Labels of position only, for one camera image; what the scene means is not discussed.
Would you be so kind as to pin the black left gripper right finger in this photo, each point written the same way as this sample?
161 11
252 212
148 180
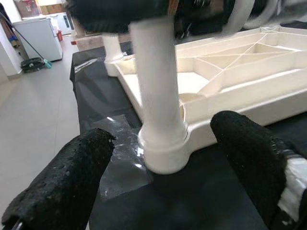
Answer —
251 153

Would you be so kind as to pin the black tablecloth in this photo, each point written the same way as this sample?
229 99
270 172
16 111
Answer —
192 203

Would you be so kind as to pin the beige woven mat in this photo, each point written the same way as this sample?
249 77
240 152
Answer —
91 43

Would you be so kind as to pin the white plastic children table top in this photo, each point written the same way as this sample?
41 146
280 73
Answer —
239 95

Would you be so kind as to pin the black floor item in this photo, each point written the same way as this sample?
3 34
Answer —
32 64

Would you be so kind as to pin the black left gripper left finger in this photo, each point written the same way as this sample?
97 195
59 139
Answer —
60 182

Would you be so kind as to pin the clear tape patch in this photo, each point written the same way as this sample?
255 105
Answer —
124 172

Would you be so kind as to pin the white chest freezer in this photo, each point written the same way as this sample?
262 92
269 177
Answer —
38 36

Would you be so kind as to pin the white plastic table leg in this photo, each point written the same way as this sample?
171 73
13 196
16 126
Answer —
112 45
158 83

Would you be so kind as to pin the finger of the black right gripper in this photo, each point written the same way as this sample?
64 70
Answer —
115 14

